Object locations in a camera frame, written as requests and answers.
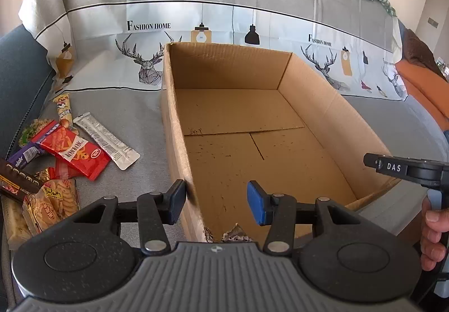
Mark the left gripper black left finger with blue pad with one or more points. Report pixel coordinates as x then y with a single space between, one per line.
151 212

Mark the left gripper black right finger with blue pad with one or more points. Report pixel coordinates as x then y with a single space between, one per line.
282 213

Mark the silver white snack bar wrapper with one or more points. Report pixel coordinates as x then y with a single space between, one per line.
121 154

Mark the yellow crisps snack bag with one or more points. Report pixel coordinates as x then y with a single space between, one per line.
55 201

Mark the beige cracker packet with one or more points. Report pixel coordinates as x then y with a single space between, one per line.
16 228

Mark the yellow red snack stick packet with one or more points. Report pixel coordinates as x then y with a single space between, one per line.
64 111

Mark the dark brown chocolate bar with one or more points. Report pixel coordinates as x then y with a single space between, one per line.
16 184

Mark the purple chocolate bar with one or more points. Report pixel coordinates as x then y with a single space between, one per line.
25 155

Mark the green nut snack bag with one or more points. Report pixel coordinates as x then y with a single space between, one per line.
30 131

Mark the person's right hand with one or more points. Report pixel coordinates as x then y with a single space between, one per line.
434 224

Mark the orange cushion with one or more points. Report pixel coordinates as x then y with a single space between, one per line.
430 90

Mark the brown cardboard box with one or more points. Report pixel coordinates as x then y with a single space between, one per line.
233 114

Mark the brown blanket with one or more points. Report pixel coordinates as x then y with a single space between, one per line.
418 53

